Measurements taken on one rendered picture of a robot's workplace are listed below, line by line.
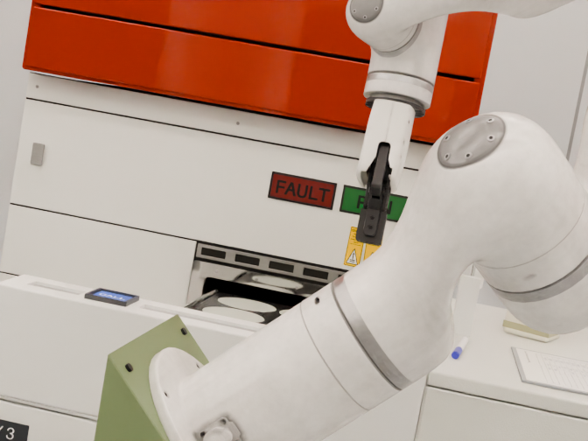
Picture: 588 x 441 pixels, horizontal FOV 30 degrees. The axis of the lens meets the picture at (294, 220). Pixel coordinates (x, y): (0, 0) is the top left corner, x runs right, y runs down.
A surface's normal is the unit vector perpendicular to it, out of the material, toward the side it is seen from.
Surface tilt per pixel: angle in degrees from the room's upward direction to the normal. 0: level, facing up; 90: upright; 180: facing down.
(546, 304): 133
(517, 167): 76
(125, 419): 90
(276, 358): 67
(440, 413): 90
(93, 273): 90
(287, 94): 90
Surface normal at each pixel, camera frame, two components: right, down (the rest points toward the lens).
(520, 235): 0.11, 0.61
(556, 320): -0.15, 0.77
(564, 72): -0.16, 0.07
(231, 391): -0.40, -0.31
